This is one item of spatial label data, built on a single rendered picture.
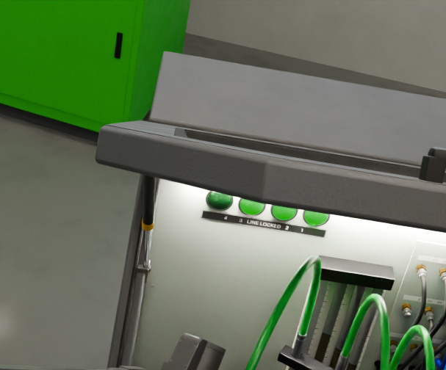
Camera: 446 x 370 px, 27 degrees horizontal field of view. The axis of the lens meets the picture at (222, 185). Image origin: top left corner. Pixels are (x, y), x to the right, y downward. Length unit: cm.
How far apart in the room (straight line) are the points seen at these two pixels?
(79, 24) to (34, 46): 26
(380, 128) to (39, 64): 267
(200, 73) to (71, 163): 242
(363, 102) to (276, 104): 19
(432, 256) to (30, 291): 203
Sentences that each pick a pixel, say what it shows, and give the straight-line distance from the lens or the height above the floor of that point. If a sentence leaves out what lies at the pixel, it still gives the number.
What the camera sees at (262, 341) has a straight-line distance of 140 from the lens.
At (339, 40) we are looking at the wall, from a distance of 544.
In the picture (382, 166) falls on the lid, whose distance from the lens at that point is 150.
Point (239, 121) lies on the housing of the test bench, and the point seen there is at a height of 150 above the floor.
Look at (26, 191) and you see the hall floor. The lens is 400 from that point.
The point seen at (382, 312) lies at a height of 139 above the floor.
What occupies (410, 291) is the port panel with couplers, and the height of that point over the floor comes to 124.
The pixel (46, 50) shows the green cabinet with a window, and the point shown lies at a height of 42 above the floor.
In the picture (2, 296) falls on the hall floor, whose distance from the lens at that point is 348.
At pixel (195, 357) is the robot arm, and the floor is 143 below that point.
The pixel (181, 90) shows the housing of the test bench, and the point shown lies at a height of 150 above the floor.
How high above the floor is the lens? 233
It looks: 34 degrees down
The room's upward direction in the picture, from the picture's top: 12 degrees clockwise
